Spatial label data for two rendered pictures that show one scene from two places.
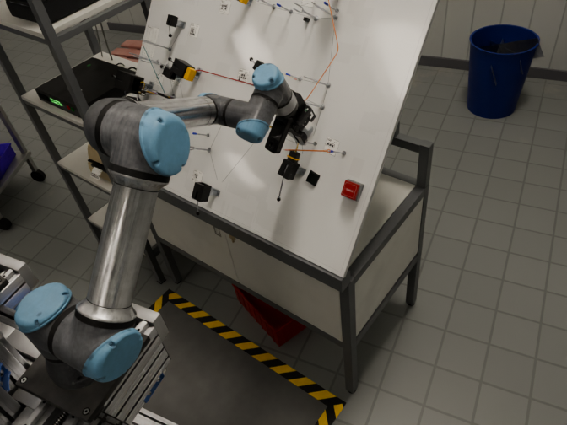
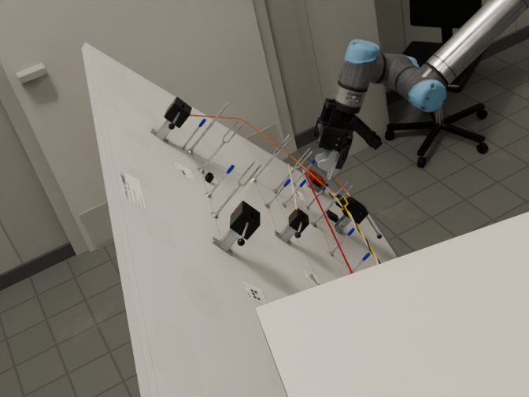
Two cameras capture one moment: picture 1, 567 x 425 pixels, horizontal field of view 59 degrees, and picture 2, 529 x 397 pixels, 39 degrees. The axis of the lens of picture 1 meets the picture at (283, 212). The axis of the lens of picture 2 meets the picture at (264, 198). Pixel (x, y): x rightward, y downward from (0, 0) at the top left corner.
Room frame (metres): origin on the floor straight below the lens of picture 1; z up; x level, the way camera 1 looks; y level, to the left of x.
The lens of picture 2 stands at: (2.58, 0.76, 2.38)
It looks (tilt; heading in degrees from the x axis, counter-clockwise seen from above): 37 degrees down; 220
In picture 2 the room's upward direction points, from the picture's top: 15 degrees counter-clockwise
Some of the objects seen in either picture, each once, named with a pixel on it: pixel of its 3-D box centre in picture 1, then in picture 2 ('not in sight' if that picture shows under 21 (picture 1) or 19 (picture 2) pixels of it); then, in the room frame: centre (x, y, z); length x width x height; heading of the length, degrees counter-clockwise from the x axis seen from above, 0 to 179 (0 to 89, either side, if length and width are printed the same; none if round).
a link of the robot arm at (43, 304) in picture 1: (54, 320); not in sight; (0.66, 0.51, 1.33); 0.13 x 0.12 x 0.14; 53
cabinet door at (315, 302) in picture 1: (282, 281); not in sight; (1.25, 0.05, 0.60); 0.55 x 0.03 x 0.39; 46
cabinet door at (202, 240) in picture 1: (186, 228); not in sight; (1.64, 0.44, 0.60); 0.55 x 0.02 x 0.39; 46
